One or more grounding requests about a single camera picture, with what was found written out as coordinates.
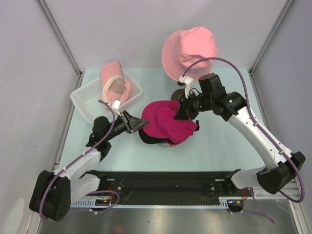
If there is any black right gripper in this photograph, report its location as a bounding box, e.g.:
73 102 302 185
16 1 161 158
175 90 214 121

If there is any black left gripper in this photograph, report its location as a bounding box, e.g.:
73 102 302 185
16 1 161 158
104 110 149 141

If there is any black baseball cap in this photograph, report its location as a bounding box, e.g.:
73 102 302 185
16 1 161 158
139 119 200 145

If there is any light pink cap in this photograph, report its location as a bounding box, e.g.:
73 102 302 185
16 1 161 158
100 61 132 105

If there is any light pink bucket hat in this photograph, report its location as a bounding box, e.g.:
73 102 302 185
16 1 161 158
161 26 218 81

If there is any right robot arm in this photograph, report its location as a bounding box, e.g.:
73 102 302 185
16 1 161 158
175 73 306 195

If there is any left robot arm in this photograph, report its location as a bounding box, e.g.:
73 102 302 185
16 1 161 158
29 111 149 221

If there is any beige mannequin head stand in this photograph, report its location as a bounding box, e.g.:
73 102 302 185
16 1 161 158
171 89 184 102

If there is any white plastic basket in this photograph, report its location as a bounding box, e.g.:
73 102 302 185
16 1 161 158
70 69 143 124

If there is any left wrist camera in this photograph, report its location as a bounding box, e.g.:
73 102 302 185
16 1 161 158
108 99 121 116

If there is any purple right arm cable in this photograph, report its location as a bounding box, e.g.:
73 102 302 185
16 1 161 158
182 57 305 224

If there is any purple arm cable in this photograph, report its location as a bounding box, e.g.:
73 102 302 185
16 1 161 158
182 57 305 224
39 99 121 220

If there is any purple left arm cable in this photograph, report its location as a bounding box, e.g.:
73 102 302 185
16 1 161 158
39 99 121 220

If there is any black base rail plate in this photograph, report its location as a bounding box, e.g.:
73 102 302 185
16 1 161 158
87 170 243 206

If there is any white cable duct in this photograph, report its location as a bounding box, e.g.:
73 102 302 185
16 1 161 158
73 196 244 209

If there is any aluminium frame post left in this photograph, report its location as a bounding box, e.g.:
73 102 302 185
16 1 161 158
36 0 82 77

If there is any aluminium frame post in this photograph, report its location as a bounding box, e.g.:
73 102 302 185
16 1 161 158
249 0 295 76
36 0 82 77

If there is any aluminium frame post right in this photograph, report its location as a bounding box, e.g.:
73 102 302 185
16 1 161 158
249 0 295 76

